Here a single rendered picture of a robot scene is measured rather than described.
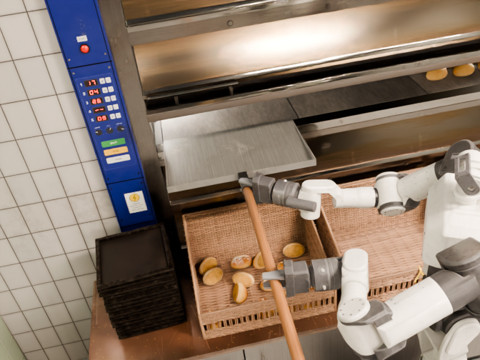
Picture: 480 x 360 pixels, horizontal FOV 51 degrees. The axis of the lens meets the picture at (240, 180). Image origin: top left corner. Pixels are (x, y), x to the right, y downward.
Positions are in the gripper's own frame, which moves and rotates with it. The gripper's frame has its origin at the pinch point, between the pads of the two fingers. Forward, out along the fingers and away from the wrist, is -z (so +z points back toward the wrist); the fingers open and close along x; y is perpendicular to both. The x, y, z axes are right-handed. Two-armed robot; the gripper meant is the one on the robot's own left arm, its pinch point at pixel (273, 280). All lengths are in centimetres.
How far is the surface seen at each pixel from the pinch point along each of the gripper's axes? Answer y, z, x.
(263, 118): 93, 4, 2
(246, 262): 63, -10, 57
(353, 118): 87, 42, 3
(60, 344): 66, -111, 104
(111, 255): 49, -62, 30
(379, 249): 66, 51, 61
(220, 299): 47, -23, 61
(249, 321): 31, -11, 57
